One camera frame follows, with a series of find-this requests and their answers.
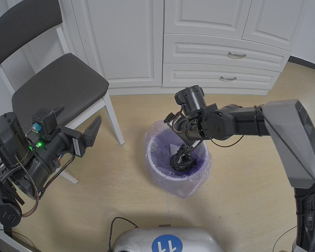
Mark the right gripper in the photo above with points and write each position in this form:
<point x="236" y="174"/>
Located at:
<point x="183" y="134"/>

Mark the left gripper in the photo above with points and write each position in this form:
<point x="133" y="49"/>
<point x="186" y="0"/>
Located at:
<point x="55" y="148"/>

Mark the white printed wrapper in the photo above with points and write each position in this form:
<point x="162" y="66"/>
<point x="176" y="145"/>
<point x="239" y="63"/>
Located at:
<point x="175" y="148"/>

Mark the purple plastic bag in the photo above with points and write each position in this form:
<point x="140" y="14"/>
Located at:
<point x="157" y="143"/>

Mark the black plastic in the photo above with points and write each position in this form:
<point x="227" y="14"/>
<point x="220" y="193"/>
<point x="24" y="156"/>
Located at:
<point x="182" y="163"/>

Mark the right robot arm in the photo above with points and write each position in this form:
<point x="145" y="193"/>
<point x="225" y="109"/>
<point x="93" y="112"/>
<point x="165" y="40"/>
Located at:
<point x="291" y="140"/>

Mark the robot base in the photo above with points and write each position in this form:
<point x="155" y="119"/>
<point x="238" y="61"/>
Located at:
<point x="136" y="241"/>

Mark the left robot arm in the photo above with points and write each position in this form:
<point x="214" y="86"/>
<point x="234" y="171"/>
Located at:
<point x="7" y="140"/>

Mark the white trash bin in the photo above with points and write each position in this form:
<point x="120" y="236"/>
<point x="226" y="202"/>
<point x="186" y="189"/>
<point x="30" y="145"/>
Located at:
<point x="160" y="172"/>

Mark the white chair dark grey cushions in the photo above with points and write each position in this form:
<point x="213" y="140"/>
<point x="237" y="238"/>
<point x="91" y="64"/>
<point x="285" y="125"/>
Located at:
<point x="68" y="75"/>

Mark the white wardrobe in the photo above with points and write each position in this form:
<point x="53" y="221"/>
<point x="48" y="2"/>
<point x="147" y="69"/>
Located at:
<point x="120" y="35"/>

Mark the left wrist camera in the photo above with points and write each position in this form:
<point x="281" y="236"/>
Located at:
<point x="46" y="123"/>

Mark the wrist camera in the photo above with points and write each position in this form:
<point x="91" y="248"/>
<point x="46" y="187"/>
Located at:
<point x="46" y="123"/>
<point x="179" y="97"/>

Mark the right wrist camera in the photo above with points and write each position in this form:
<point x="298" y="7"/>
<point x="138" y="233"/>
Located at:
<point x="179" y="97"/>

